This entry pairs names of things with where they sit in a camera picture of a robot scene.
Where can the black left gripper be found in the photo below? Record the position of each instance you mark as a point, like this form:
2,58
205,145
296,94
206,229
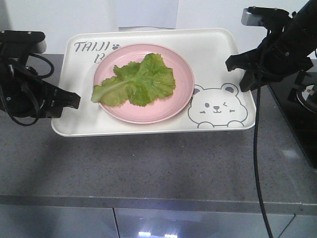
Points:
24,93

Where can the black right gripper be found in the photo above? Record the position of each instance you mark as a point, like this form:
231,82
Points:
285,52

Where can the cream bear serving tray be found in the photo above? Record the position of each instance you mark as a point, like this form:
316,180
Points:
217,102

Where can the green lettuce leaf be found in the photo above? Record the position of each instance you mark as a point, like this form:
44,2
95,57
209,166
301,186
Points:
139,83

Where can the pink round plate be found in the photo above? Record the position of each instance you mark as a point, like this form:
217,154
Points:
160,109

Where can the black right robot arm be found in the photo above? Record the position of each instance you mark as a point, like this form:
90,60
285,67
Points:
309,8

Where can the black stove top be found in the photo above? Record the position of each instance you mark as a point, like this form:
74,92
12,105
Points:
301,121

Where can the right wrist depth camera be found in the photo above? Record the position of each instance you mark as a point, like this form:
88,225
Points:
263,16

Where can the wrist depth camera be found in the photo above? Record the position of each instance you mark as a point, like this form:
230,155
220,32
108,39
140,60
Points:
263,16
17,43

